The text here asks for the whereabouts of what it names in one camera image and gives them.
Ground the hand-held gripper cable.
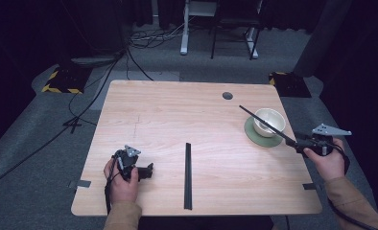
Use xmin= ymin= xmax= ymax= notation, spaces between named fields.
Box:
xmin=104 ymin=156 xmax=121 ymax=215
xmin=326 ymin=142 xmax=378 ymax=230

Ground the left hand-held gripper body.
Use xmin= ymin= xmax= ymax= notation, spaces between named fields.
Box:
xmin=113 ymin=145 xmax=142 ymax=180

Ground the black chair frame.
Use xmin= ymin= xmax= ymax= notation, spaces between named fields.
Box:
xmin=209 ymin=0 xmax=264 ymax=61

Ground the grey tape strip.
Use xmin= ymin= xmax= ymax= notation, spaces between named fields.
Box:
xmin=68 ymin=179 xmax=92 ymax=189
xmin=301 ymin=182 xmax=321 ymax=192

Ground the long black floor cable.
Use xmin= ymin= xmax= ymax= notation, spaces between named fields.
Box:
xmin=0 ymin=47 xmax=129 ymax=194

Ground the grey flat stand base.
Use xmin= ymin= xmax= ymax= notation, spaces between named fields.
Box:
xmin=69 ymin=55 xmax=118 ymax=67

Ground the black chopstick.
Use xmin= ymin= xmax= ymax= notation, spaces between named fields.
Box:
xmin=183 ymin=142 xmax=193 ymax=211
xmin=238 ymin=104 xmax=297 ymax=147

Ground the tangled floor cable bundle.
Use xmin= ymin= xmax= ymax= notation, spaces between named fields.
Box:
xmin=127 ymin=15 xmax=196 ymax=50

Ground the white ceramic bowl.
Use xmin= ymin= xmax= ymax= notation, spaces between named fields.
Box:
xmin=252 ymin=107 xmax=287 ymax=139

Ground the person's left hand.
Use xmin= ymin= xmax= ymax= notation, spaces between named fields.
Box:
xmin=103 ymin=156 xmax=140 ymax=205

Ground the left hand-held gripper cable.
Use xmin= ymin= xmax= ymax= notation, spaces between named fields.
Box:
xmin=104 ymin=156 xmax=121 ymax=215

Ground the white desk leg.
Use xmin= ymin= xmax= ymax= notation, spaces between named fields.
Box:
xmin=179 ymin=0 xmax=192 ymax=56
xmin=246 ymin=26 xmax=260 ymax=60

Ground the dark curtain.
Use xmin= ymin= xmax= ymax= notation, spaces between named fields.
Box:
xmin=292 ymin=0 xmax=354 ymax=79

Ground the green round saucer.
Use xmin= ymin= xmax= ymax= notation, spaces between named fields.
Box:
xmin=244 ymin=114 xmax=285 ymax=149

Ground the person's right hand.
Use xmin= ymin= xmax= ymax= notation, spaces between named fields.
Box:
xmin=303 ymin=137 xmax=346 ymax=183

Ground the black yellow-striped base plate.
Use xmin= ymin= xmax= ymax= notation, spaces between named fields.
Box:
xmin=41 ymin=64 xmax=94 ymax=95
xmin=268 ymin=71 xmax=313 ymax=99

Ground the right hand-held gripper cable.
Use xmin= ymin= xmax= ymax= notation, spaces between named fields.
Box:
xmin=326 ymin=142 xmax=378 ymax=230

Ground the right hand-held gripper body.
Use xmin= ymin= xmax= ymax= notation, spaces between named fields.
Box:
xmin=304 ymin=123 xmax=353 ymax=157

